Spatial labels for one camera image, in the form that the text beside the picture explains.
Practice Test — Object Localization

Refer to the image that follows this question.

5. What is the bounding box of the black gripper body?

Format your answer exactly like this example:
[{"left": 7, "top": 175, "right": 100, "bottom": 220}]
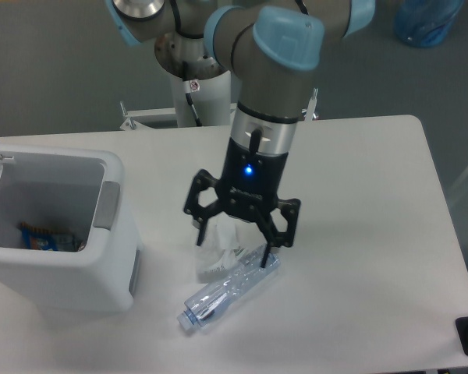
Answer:
[{"left": 214, "top": 139, "right": 288, "bottom": 223}]

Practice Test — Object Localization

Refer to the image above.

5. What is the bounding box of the white trash can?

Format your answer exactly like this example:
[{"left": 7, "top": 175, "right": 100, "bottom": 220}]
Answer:
[{"left": 0, "top": 143, "right": 141, "bottom": 312}]

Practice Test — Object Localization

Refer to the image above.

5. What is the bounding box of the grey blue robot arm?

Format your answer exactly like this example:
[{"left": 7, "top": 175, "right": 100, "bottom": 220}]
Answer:
[{"left": 106, "top": 1, "right": 375, "bottom": 249}]

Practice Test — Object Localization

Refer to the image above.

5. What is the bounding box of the crumpled white paper tissue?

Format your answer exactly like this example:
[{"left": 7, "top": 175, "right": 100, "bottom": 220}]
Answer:
[{"left": 194, "top": 214, "right": 264, "bottom": 284}]

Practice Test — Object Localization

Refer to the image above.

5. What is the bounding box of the clear plastic water bottle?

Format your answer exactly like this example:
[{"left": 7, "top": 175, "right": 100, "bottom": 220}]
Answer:
[{"left": 177, "top": 245, "right": 281, "bottom": 333}]

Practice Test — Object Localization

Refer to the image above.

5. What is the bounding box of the blue snack wrapper in bin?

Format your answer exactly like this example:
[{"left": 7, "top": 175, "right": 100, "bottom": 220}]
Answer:
[{"left": 19, "top": 222, "right": 86, "bottom": 252}]

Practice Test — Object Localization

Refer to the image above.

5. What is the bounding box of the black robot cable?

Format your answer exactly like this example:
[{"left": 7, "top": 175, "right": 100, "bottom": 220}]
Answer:
[{"left": 180, "top": 60, "right": 204, "bottom": 128}]

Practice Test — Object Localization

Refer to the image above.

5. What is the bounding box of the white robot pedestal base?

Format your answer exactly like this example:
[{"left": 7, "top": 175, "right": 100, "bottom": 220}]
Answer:
[{"left": 120, "top": 32, "right": 236, "bottom": 131}]

